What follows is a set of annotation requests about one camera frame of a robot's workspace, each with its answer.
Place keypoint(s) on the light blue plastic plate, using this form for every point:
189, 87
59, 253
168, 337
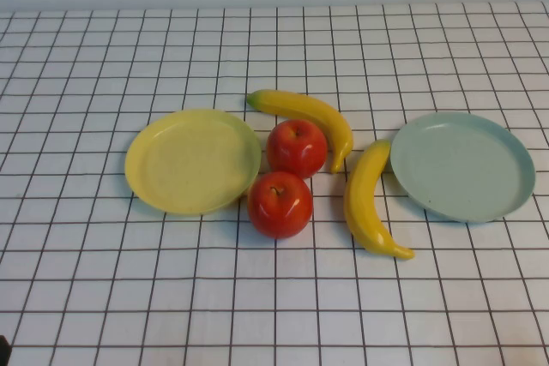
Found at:
463, 169

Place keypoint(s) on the yellow plastic plate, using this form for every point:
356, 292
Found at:
188, 164

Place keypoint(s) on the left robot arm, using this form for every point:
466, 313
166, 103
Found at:
3, 343

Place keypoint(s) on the yellow banana with green tip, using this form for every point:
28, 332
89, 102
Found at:
317, 113

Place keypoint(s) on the yellow plastic banana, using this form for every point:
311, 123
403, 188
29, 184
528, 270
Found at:
360, 203

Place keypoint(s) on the red plastic apple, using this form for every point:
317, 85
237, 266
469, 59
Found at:
296, 151
279, 211

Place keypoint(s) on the white grid tablecloth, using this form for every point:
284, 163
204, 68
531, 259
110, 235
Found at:
128, 276

